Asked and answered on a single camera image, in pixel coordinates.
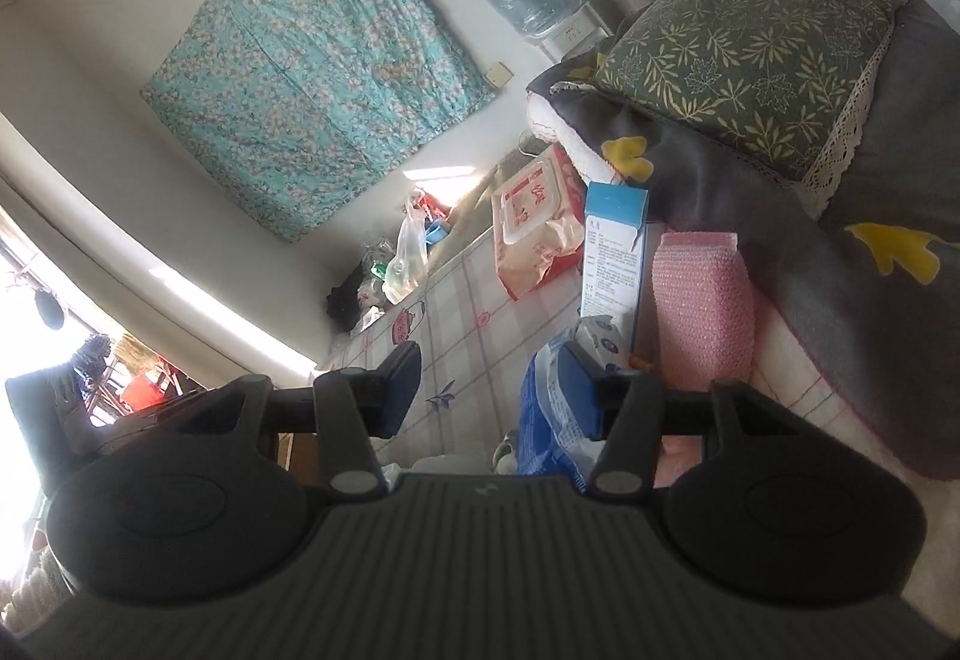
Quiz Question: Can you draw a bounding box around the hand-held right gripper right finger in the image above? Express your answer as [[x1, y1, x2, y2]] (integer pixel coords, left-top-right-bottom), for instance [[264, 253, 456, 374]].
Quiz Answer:
[[561, 341, 800, 500]]

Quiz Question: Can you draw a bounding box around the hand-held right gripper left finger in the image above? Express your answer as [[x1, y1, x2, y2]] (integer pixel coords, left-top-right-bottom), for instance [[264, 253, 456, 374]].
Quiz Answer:
[[176, 341, 422, 500]]

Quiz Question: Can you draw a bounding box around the blue and white tissue pack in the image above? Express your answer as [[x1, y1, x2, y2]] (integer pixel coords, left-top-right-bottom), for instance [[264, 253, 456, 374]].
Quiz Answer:
[[517, 315, 638, 488]]

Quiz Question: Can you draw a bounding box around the blue and white box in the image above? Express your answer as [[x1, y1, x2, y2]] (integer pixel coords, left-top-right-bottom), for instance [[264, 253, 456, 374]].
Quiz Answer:
[[577, 180, 650, 361]]

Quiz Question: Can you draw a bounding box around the brown cardboard box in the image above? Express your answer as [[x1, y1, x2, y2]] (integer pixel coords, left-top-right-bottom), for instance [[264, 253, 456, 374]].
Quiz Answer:
[[277, 433, 317, 481]]

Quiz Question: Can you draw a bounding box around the pink sponge cloth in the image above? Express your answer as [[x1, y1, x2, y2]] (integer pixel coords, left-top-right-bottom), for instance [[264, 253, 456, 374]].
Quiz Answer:
[[651, 231, 757, 391]]

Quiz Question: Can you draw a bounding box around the checked bed mat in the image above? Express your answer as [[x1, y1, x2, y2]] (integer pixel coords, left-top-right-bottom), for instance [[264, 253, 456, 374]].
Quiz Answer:
[[322, 210, 856, 473]]

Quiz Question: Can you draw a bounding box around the dark cloth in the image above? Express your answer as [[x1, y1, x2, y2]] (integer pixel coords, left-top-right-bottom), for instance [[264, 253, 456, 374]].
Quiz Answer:
[[324, 266, 368, 335]]

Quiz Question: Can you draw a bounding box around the clear plastic bag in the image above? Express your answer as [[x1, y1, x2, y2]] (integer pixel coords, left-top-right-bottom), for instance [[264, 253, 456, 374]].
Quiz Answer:
[[382, 187, 432, 305]]

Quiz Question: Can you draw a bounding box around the pink wet wipes pack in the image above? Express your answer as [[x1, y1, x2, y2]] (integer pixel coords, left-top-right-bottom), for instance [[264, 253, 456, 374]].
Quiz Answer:
[[491, 142, 590, 301]]

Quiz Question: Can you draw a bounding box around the red bucket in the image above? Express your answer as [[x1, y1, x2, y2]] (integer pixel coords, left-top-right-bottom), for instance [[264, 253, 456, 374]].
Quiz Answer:
[[120, 367, 177, 413]]

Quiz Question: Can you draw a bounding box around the grey blanket with yellow leaves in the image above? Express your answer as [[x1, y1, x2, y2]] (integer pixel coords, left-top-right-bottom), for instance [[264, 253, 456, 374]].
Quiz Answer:
[[525, 0, 960, 481]]

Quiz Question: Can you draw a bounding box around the white quilted bolster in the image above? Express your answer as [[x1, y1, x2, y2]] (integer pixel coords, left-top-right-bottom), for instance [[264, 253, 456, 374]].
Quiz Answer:
[[525, 82, 623, 181]]

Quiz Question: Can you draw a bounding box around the white water dispenser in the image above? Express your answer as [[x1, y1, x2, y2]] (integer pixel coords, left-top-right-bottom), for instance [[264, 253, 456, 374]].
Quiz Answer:
[[536, 4, 612, 61]]

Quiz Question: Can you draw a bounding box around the green leaf-print pillow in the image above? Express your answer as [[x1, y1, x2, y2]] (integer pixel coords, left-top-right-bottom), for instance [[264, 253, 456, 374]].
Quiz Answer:
[[592, 0, 920, 211]]

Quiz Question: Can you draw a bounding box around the teal floral wall cloth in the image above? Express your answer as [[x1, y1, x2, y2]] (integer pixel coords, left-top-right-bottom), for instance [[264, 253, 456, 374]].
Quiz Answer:
[[140, 0, 498, 245]]

